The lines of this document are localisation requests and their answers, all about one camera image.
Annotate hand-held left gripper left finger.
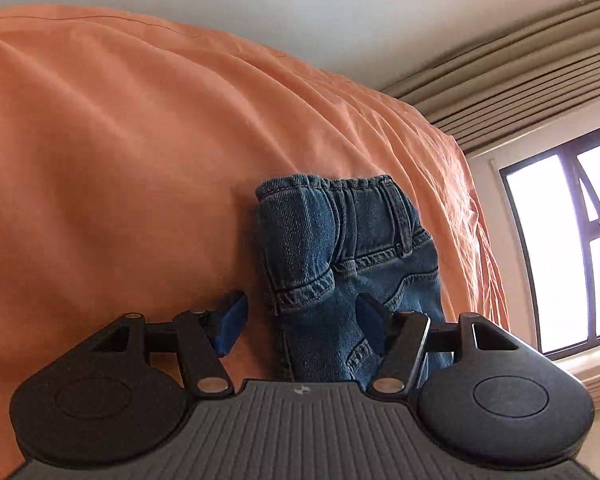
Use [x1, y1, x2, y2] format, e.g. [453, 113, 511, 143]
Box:
[89, 290, 249, 397]

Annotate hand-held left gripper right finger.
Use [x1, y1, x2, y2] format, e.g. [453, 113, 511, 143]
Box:
[355, 292, 520, 397]

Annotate blue denim pants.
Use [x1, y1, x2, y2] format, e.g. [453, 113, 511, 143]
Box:
[255, 173, 454, 386]

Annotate orange bed sheet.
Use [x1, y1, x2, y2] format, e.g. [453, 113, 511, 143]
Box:
[0, 5, 511, 468]

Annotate black framed window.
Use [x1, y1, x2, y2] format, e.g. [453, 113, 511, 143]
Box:
[499, 120, 600, 361]

